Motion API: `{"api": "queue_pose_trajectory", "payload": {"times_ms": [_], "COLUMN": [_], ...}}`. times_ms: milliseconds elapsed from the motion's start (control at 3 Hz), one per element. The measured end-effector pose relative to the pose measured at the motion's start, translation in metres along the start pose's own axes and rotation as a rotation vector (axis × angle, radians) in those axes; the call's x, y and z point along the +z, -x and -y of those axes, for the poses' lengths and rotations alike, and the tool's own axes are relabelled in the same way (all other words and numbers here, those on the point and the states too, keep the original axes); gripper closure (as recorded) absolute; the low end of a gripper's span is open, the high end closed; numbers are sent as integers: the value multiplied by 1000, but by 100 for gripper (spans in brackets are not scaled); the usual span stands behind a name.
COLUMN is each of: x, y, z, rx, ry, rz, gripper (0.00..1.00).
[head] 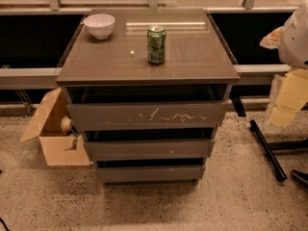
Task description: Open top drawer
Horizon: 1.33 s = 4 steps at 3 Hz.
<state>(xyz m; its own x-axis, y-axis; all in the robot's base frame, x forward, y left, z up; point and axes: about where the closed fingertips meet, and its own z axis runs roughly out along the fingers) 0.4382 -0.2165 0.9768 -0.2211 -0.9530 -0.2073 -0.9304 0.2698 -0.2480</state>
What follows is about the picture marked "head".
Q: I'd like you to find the white ceramic bowl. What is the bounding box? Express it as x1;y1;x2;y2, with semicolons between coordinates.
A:
83;13;116;39

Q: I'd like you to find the black metal stand leg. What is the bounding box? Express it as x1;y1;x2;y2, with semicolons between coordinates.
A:
249;120;308;182

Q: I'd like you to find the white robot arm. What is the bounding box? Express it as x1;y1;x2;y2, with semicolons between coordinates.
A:
260;0;308;132

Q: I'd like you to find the green soda can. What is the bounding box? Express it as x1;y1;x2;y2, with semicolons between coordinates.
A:
147;25;167;64

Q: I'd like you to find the open cardboard box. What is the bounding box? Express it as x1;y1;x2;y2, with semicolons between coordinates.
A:
20;89;90;167

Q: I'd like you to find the round cream knob object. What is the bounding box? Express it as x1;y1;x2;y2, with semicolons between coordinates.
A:
61;116;72;136

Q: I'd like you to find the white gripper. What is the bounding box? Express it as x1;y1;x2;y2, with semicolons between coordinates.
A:
260;27;308;127

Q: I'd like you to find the grey top drawer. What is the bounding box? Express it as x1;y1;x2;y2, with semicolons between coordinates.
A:
67;102;226;131

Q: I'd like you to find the grey drawer cabinet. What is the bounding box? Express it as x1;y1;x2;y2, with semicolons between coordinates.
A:
61;8;233;171

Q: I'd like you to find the grey middle drawer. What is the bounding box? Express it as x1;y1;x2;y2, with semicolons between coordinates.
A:
85;140;215;161

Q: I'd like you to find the grey bottom drawer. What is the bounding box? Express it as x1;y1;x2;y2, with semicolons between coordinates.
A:
95;166;205;183

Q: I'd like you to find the grey drawer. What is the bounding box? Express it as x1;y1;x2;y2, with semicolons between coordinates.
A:
67;102;226;131
95;166;205;183
85;140;215;161

